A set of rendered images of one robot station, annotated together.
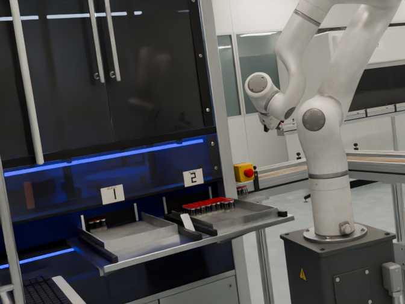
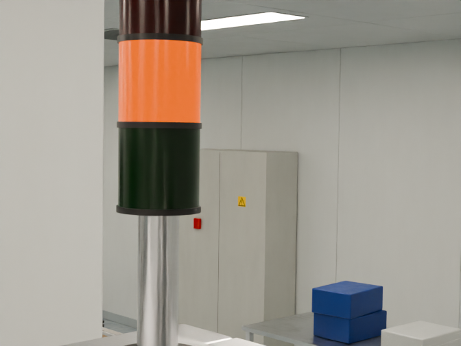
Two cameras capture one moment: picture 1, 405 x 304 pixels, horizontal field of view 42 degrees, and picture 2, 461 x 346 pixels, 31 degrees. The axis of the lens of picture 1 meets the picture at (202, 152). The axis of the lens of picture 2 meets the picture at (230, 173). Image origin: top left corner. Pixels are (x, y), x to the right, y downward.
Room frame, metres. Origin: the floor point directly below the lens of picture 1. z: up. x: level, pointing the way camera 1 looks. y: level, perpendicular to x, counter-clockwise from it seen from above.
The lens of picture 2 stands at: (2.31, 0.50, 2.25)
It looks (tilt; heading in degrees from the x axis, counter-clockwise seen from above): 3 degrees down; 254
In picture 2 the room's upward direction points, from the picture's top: 1 degrees clockwise
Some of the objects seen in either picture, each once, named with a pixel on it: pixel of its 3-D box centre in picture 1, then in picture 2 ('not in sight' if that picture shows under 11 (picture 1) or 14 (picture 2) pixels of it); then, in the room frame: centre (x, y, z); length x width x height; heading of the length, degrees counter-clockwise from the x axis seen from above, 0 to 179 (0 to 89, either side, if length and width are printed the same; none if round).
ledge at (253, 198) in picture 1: (244, 198); not in sight; (2.27, -0.15, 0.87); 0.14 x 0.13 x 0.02; 27
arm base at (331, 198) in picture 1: (331, 204); not in sight; (1.57, -0.37, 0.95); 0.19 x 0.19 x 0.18
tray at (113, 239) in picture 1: (125, 230); not in sight; (1.85, 0.31, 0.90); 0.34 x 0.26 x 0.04; 27
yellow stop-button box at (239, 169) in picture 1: (242, 172); not in sight; (2.22, -0.16, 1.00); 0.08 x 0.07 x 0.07; 27
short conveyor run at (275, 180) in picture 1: (279, 175); not in sight; (2.48, -0.35, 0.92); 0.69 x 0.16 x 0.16; 117
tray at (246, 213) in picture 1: (222, 213); not in sight; (1.90, -0.04, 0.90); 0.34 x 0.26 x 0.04; 26
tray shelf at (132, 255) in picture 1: (177, 229); not in sight; (1.86, 0.13, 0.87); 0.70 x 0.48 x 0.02; 117
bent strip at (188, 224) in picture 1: (194, 225); not in sight; (1.73, 0.06, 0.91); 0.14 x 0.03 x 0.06; 27
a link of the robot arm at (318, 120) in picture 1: (322, 137); not in sight; (1.54, -0.36, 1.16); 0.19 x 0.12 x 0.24; 156
